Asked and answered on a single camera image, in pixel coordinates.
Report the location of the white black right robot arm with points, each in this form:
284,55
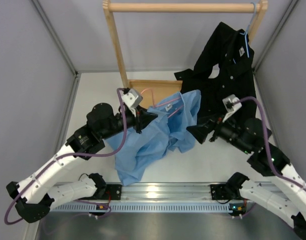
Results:
275,167

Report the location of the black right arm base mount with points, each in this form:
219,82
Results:
224,192

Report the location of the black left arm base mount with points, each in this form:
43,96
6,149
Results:
111,192

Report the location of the pink wire hanger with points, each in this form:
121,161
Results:
168,104

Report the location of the black shirt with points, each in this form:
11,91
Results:
223,68

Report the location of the light blue shirt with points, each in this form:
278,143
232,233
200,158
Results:
162,135

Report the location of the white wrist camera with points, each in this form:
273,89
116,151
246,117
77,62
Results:
131,97
232,104

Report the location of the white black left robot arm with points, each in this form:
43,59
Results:
103,135

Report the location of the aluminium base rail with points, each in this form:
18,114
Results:
154,192

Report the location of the slotted grey cable duct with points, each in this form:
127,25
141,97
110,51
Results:
142,207

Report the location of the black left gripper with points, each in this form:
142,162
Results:
144,118

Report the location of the wooden clothes rack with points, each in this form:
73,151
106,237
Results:
152,39

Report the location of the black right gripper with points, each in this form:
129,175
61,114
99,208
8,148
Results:
201,131

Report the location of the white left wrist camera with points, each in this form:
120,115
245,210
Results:
131,97

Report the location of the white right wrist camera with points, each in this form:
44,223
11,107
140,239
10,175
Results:
232,104

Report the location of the blue wire hanger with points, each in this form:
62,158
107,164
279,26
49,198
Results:
249,32

